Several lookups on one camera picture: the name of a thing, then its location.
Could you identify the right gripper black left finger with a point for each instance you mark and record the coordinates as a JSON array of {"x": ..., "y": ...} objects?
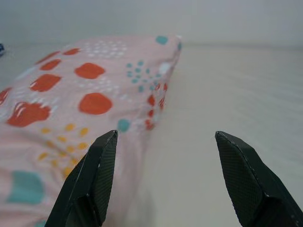
[{"x": 90, "y": 179}]

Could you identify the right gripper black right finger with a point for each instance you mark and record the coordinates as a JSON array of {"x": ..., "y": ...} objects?
[{"x": 248, "y": 189}]

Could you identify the pink patterned pillow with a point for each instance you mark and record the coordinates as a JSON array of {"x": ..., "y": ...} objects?
[{"x": 71, "y": 94}]

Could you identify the beige mattress bed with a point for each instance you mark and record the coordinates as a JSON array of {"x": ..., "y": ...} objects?
[{"x": 225, "y": 94}]

